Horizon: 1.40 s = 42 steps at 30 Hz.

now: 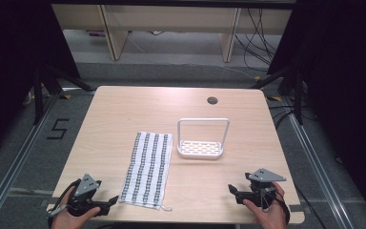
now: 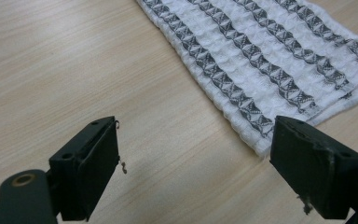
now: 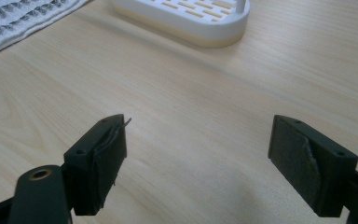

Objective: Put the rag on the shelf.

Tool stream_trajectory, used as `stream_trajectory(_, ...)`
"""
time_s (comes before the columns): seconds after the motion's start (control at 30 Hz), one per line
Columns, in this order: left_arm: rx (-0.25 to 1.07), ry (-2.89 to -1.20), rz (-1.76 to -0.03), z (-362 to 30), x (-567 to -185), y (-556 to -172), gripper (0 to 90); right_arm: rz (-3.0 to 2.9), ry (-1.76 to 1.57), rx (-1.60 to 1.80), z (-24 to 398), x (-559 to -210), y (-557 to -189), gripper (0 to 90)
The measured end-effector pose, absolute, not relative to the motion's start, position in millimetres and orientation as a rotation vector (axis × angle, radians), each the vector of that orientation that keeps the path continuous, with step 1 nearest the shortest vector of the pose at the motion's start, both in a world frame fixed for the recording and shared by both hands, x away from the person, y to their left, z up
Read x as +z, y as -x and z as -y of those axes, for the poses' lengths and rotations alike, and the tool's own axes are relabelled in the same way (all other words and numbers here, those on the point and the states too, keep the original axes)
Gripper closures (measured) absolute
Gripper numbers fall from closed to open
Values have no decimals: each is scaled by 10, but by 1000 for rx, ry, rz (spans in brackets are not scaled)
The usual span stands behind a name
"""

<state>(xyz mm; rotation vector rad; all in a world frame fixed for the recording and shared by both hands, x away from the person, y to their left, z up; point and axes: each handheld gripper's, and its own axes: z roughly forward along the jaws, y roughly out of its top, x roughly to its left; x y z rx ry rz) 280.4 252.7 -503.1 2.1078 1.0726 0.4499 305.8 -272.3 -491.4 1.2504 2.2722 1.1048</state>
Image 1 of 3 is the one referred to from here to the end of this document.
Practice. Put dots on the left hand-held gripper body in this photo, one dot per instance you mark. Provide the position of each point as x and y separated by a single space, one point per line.
84 191

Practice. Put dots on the beige wooden desk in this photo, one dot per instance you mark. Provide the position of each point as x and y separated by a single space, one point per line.
171 17

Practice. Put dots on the black metal stand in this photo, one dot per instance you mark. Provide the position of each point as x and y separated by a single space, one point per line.
39 95
298 95

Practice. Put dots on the aluminium floor rail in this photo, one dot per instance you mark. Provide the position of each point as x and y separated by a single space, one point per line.
317 165
16 165

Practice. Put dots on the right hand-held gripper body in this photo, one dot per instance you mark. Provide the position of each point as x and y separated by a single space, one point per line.
262 191

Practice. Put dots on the dark curtain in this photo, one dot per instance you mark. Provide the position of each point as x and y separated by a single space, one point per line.
346 79
12 63

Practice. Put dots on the person's left hand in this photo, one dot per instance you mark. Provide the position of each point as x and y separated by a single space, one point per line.
64 219

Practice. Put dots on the checkered white black cloth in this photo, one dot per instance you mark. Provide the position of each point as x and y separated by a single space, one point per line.
147 168

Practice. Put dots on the person's right hand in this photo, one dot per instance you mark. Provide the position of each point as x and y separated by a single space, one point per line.
273 218

